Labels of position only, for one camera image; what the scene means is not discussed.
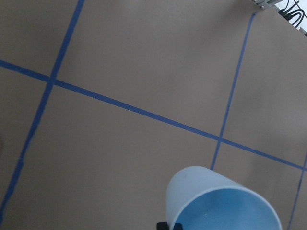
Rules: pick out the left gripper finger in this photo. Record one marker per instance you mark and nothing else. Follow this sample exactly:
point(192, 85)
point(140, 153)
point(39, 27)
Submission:
point(165, 226)

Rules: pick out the blue plastic cup front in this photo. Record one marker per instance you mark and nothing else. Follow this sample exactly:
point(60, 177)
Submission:
point(201, 199)

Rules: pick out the grey aluminium frame post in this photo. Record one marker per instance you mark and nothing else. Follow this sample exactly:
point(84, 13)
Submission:
point(264, 4)

